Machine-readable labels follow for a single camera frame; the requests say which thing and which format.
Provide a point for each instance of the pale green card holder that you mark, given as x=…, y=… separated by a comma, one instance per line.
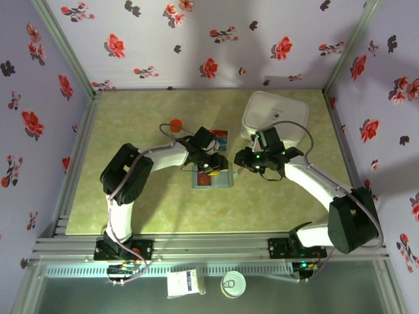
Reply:
x=224, y=181

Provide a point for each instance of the red credit card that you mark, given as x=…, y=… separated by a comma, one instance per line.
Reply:
x=220, y=133
x=203, y=179

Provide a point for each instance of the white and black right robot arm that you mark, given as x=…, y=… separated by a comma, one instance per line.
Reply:
x=311, y=183

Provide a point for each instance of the orange-red round ball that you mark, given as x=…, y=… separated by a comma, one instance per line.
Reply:
x=176, y=124

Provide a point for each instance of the white plastic lidded container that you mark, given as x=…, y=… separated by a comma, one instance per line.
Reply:
x=278, y=104

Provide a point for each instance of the silver tin can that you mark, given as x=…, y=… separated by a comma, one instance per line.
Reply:
x=233, y=284

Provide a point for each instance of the white paper box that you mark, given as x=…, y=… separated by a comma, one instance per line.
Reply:
x=180, y=283

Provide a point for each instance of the small circuit board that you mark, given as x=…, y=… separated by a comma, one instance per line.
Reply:
x=304, y=269
x=122, y=271

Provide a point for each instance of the long aluminium frame rail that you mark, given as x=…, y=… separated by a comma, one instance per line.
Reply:
x=212, y=245

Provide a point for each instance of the aluminium side rail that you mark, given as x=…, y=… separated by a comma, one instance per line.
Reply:
x=349, y=163
x=78, y=163

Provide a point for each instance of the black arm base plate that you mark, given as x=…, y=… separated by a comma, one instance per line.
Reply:
x=144, y=248
x=278, y=248

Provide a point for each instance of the aluminium corner post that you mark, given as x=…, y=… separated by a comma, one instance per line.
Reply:
x=349, y=49
x=68, y=49

